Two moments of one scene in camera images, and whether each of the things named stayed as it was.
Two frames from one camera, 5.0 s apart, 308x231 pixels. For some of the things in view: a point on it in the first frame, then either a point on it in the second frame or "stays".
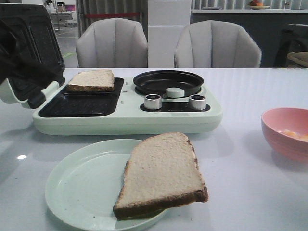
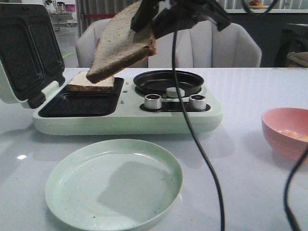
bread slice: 161,172 -> 119,45
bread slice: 92,80 stays
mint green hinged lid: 31,58 stays
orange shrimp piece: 296,134 stays
